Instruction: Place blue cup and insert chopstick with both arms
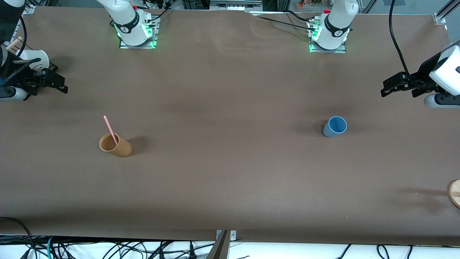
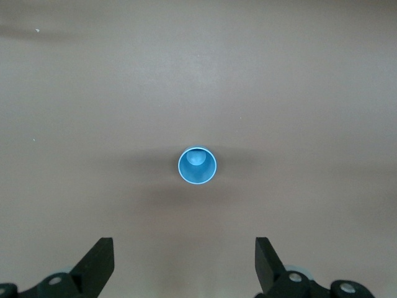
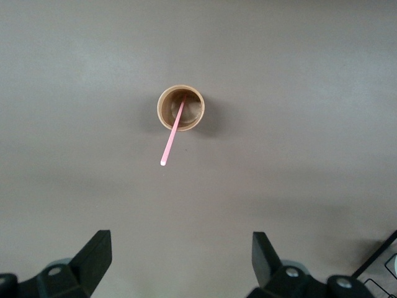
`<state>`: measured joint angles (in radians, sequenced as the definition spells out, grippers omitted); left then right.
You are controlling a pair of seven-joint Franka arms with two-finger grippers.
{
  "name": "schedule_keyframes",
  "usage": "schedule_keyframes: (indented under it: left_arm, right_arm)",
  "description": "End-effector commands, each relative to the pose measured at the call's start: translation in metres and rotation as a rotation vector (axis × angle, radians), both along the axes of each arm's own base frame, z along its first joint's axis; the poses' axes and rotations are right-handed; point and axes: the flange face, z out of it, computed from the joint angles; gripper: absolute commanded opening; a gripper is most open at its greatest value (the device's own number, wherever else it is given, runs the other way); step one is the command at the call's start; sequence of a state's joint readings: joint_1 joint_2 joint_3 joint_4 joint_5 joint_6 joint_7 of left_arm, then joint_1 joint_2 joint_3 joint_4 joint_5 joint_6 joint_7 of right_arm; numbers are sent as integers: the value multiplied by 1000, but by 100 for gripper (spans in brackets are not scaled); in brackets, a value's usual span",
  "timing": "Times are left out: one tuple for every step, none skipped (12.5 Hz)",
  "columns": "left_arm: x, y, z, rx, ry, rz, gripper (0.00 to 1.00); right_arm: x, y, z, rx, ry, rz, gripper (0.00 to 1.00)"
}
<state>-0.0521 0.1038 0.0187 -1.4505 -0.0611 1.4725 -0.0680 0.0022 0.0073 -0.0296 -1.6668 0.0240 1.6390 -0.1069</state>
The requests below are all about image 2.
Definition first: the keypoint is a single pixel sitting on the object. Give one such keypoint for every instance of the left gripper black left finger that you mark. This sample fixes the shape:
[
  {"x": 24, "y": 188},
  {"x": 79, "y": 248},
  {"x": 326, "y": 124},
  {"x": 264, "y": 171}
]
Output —
[{"x": 93, "y": 273}]

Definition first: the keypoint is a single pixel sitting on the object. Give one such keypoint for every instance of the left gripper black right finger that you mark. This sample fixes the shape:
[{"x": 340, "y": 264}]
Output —
[{"x": 273, "y": 276}]

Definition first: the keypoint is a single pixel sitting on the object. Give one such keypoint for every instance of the blue plastic cup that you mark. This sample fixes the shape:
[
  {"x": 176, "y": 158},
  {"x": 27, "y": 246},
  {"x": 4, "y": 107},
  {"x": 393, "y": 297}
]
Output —
[{"x": 198, "y": 174}]

